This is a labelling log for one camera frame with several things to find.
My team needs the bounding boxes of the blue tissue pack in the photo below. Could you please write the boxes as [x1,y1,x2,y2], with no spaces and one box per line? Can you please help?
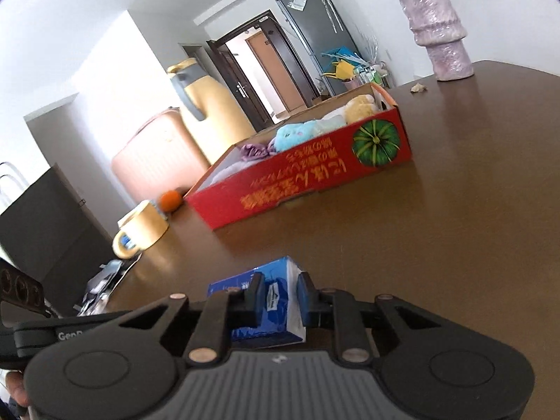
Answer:
[207,256,306,349]

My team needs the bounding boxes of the purple satin scrunchie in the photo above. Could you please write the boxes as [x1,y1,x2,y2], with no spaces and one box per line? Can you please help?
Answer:
[240,143,276,162]

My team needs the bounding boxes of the light blue plush toy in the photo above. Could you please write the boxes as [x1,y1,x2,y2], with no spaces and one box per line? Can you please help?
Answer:
[272,120,323,153]

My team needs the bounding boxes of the person's left hand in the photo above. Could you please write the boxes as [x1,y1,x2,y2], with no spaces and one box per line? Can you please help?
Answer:
[5,371,29,408]

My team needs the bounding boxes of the crumpled plastic wrappers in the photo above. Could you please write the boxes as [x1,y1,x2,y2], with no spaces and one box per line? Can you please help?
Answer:
[78,259,135,317]

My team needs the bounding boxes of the orange fruit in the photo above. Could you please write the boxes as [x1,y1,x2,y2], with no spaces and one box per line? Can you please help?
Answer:
[157,190,183,214]

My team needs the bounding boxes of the yellow mug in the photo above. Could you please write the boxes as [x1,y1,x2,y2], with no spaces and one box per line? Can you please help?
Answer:
[112,200,170,259]

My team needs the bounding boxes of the black paper bag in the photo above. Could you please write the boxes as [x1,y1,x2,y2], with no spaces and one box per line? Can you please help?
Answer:
[1,167,114,316]

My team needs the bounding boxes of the red cardboard box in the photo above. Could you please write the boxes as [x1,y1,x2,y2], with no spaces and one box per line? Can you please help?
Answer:
[185,84,412,230]

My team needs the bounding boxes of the pink small suitcase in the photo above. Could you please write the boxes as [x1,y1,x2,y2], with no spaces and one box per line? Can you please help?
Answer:
[111,107,210,202]

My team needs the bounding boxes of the yellow thermos jug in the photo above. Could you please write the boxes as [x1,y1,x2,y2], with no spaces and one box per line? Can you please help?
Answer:
[167,58,256,164]

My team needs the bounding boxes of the white yellow plush toy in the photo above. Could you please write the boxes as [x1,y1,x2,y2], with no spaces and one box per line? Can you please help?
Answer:
[323,94,380,124]

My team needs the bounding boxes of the cluttered toy rack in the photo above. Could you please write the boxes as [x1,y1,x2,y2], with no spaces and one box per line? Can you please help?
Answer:
[321,47,392,89]

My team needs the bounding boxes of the fallen dried petal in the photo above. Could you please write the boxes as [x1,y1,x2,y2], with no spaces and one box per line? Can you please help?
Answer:
[410,83,427,94]

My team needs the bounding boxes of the brown wooden door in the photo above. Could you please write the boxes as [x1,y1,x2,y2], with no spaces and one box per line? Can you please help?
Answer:
[246,29,306,112]

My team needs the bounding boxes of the grey refrigerator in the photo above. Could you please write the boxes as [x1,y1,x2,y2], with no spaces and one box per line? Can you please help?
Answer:
[276,0,360,96]

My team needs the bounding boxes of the purple ceramic vase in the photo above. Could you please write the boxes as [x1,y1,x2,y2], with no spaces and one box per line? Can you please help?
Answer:
[399,0,475,82]

